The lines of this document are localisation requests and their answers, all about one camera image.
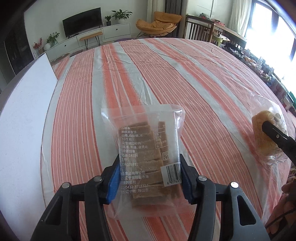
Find white tv cabinet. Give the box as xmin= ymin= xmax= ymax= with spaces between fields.
xmin=45 ymin=23 xmax=131 ymax=61

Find grey curtain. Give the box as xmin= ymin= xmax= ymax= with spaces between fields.
xmin=165 ymin=0 xmax=188 ymax=38

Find orange lounge chair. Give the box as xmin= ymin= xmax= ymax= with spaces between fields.
xmin=135 ymin=11 xmax=183 ymax=39

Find black cable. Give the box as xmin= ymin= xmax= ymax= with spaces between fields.
xmin=264 ymin=208 xmax=295 ymax=232

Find white cardboard box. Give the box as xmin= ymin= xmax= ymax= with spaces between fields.
xmin=1 ymin=55 xmax=57 ymax=240

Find clear bag brown hawthorn slices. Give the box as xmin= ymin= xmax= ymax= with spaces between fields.
xmin=101 ymin=104 xmax=187 ymax=219

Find green plant white vase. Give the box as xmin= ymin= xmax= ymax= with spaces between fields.
xmin=44 ymin=32 xmax=60 ymax=51

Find small dark potted plant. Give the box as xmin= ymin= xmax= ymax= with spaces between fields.
xmin=104 ymin=16 xmax=112 ymax=26

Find cluttered wooden side table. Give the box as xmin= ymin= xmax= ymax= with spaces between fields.
xmin=199 ymin=12 xmax=296 ymax=112

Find red flower vase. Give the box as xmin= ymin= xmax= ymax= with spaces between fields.
xmin=33 ymin=38 xmax=44 ymax=55

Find white window curtain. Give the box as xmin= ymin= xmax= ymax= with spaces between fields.
xmin=228 ymin=0 xmax=252 ymax=37

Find dark wooden chair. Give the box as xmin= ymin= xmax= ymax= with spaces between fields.
xmin=183 ymin=15 xmax=215 ymax=42

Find white standing air conditioner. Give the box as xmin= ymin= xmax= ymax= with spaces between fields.
xmin=146 ymin=0 xmax=165 ymax=23

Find bagged bread loaf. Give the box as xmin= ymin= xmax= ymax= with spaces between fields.
xmin=250 ymin=93 xmax=287 ymax=165

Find large green potted plant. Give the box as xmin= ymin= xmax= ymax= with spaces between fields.
xmin=111 ymin=9 xmax=132 ymax=24

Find striped orange white tablecloth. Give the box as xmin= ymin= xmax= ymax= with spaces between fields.
xmin=41 ymin=38 xmax=295 ymax=240

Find person's right hand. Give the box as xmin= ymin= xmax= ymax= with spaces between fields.
xmin=265 ymin=176 xmax=295 ymax=235

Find dark glass display cabinet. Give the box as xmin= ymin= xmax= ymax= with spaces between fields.
xmin=4 ymin=17 xmax=34 ymax=75

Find black flat television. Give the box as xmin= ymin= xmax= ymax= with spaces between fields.
xmin=63 ymin=8 xmax=102 ymax=37

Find small wooden bench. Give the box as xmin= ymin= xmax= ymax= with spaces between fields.
xmin=79 ymin=31 xmax=103 ymax=50

